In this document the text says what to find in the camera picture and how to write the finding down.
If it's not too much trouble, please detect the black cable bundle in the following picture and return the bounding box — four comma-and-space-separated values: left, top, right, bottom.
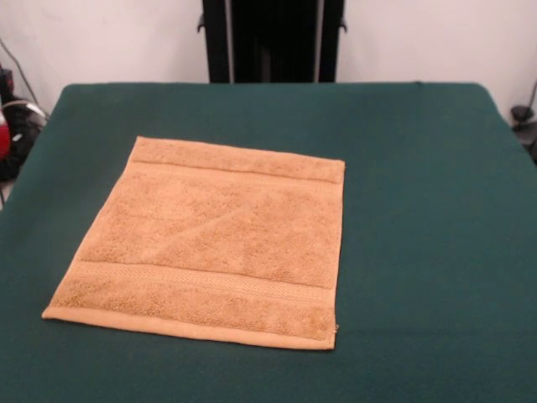
0, 104, 43, 182

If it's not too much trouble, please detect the black floor object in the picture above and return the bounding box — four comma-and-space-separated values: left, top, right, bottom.
514, 121, 537, 165

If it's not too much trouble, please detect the tan terry towel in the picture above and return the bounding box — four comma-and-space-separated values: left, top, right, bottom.
40, 134, 347, 350

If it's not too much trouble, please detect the dark green table cloth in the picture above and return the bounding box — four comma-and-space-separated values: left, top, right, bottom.
0, 81, 537, 403

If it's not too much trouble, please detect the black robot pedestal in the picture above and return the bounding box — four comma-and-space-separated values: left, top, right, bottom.
196, 0, 349, 84

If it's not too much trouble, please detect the black power strip red switch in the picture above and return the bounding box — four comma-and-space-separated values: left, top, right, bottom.
0, 66, 17, 92

